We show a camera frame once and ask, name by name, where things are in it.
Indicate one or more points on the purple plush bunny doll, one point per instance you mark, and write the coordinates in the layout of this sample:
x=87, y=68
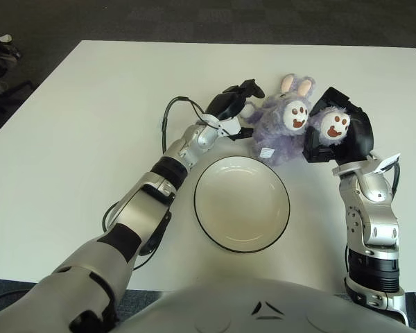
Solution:
x=274, y=128

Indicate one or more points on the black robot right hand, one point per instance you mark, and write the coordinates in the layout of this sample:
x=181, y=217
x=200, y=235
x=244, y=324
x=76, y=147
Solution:
x=360, y=138

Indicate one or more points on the white plate black rim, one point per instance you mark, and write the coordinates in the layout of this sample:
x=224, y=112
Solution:
x=241, y=204

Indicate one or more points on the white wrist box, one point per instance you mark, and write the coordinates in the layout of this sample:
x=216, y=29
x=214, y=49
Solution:
x=230, y=125
x=388, y=162

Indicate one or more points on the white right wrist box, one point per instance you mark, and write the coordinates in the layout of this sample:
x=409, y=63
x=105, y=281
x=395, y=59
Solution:
x=388, y=162

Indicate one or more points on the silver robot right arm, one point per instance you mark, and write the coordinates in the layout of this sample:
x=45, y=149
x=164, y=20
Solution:
x=371, y=225

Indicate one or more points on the grey robot torso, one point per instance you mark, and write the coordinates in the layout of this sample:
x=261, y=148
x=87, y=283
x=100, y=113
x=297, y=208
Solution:
x=263, y=308

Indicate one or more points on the dark bag pile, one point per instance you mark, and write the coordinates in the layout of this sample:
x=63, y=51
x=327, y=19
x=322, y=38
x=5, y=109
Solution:
x=0, y=69

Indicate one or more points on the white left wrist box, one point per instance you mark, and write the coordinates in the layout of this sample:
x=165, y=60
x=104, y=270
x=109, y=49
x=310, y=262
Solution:
x=230, y=125

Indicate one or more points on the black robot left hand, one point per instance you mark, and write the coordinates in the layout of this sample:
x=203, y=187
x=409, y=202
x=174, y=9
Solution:
x=222, y=105

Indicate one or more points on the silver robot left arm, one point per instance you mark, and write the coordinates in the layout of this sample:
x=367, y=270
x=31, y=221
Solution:
x=138, y=208

